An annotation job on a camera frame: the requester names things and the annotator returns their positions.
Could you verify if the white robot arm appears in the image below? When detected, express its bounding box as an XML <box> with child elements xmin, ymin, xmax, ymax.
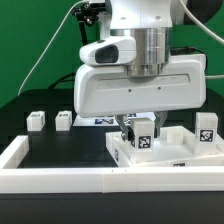
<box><xmin>74</xmin><ymin>0</ymin><xmax>224</xmax><ymax>140</ymax></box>

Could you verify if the black cable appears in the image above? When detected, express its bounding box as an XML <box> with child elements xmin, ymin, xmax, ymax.
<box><xmin>48</xmin><ymin>71</ymin><xmax>77</xmax><ymax>90</ymax></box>

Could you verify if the white cable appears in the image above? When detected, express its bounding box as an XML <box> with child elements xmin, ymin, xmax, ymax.
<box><xmin>17</xmin><ymin>0</ymin><xmax>88</xmax><ymax>97</ymax></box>

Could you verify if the white U-shaped fence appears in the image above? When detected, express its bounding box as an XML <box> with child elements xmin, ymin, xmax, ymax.
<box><xmin>0</xmin><ymin>135</ymin><xmax>224</xmax><ymax>194</ymax></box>

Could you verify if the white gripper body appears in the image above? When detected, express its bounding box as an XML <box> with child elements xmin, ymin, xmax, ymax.
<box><xmin>74</xmin><ymin>54</ymin><xmax>206</xmax><ymax>118</ymax></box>

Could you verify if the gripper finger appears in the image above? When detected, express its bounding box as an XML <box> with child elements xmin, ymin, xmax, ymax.
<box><xmin>155</xmin><ymin>111</ymin><xmax>168</xmax><ymax>136</ymax></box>
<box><xmin>115</xmin><ymin>115</ymin><xmax>133</xmax><ymax>141</ymax></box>

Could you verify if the white sheet with tags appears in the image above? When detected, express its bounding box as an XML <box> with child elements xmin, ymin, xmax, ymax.
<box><xmin>73</xmin><ymin>112</ymin><xmax>155</xmax><ymax>127</ymax></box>

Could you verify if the white square table top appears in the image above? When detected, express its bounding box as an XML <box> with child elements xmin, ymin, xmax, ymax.
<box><xmin>106</xmin><ymin>126</ymin><xmax>224</xmax><ymax>167</ymax></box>

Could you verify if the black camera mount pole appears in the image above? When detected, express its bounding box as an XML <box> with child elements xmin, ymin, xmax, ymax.
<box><xmin>72</xmin><ymin>3</ymin><xmax>106</xmax><ymax>46</ymax></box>

